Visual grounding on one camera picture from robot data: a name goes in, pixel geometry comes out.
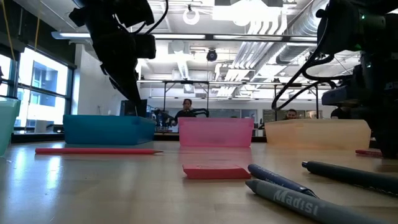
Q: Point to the pink pencil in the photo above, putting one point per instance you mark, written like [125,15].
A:
[93,151]

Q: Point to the grey crayon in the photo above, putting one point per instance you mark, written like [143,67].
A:
[295,202]

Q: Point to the black monitor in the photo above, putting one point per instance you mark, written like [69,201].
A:
[127,109]

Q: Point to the black crayon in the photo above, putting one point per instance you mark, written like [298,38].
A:
[351,176]

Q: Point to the overhead light bar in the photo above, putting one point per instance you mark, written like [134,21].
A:
[217,36]

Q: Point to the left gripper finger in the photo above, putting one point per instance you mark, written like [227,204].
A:
[132,85]
[116,79]

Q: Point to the silver ventilation duct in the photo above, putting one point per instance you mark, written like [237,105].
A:
[298,31]

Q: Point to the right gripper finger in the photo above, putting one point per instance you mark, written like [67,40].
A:
[392,141]
[381,138]

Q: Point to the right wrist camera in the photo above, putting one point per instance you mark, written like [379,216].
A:
[342,96]

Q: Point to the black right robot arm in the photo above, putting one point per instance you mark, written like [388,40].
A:
[357,25]

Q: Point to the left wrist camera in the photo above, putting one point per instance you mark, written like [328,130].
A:
[146,46]

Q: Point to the black round ceiling spotlight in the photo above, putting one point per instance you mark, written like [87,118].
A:
[211,55]

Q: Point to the green plastic bin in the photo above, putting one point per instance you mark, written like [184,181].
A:
[7,124]

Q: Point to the person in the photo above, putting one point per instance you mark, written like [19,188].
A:
[340,113]
[291,114]
[186,112]

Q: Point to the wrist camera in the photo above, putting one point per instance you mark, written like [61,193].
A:
[146,46]
[342,96]

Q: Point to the black background robot arm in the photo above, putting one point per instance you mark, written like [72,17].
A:
[163,115]

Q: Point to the black background rig frame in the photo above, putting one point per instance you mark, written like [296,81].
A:
[186,82]
[295,84]

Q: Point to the large window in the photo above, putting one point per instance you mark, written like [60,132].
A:
[43,77]

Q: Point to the dark blue pen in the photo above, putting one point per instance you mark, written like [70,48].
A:
[273,178]

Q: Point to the pink plastic bin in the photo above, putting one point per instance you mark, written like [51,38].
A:
[214,132]

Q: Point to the orange plastic bin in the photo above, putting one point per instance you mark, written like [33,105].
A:
[317,133]

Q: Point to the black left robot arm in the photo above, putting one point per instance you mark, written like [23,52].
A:
[102,12]

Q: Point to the pink eraser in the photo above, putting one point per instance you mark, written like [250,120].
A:
[214,171]

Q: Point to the blue plastic bin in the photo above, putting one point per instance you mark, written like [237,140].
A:
[105,129]

